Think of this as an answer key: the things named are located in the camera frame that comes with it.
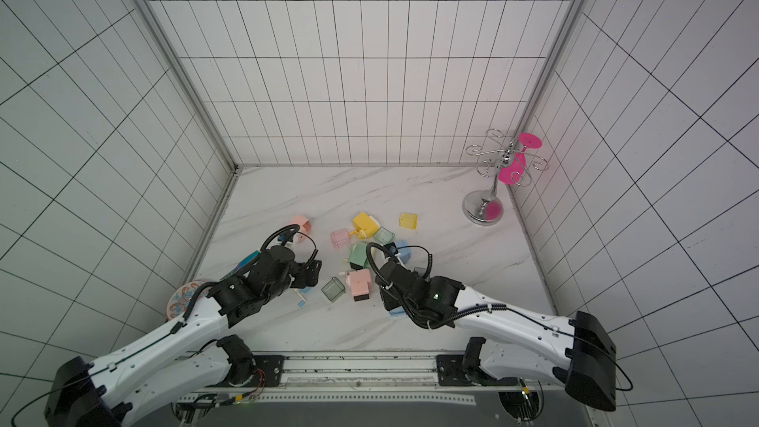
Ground blue pencil sharpener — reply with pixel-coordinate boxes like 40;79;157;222
387;239;411;263

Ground teal handled tool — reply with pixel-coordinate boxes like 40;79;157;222
223;251;260;280

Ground chrome cup holder stand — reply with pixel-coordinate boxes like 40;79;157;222
462;128;549;227

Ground clear pink sharpener tray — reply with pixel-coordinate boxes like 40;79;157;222
330;229;352;250

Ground mint green pencil sharpener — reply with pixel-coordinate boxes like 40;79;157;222
348;241;368;270

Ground patterned ceramic plate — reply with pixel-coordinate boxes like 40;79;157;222
165;279;207;320

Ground clear yellow sharpener tray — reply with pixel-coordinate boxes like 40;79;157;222
398;213;418;231

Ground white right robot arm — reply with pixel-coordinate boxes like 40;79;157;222
366;242;634;412

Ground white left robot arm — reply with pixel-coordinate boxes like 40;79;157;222
43;245;321;426

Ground yellow pencil sharpener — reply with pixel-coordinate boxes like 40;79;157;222
349;213;381;240

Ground clear dark green tray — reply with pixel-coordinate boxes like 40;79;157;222
321;277;346;302

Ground magenta plastic goblet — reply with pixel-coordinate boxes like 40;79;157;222
498;132;543;187

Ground clear mint sharpener tray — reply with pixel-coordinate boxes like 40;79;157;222
373;227;395;245

